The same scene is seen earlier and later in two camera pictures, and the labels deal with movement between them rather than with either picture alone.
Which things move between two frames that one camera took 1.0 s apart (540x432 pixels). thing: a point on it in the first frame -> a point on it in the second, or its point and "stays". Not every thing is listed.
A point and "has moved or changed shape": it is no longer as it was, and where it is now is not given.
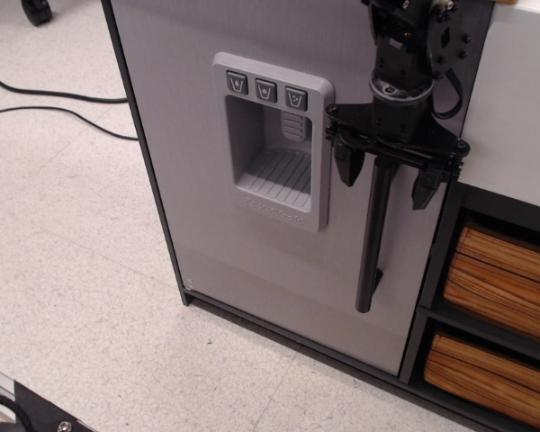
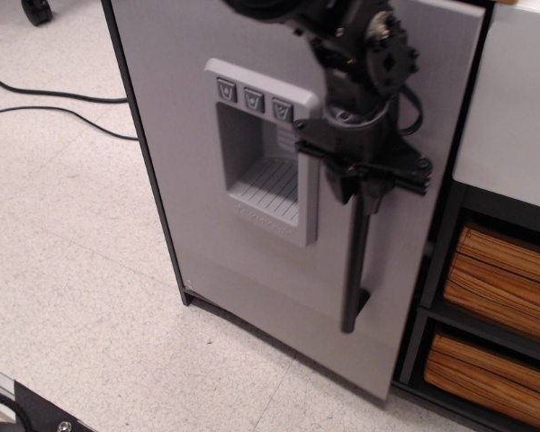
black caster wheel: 38,12 stays
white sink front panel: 511,122 stays
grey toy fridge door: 235,96 has moved or changed shape
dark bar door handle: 379,193 -> 354,299
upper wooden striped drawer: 506,281 stays
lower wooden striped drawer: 508,383 stays
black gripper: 406,129 -> 373,148
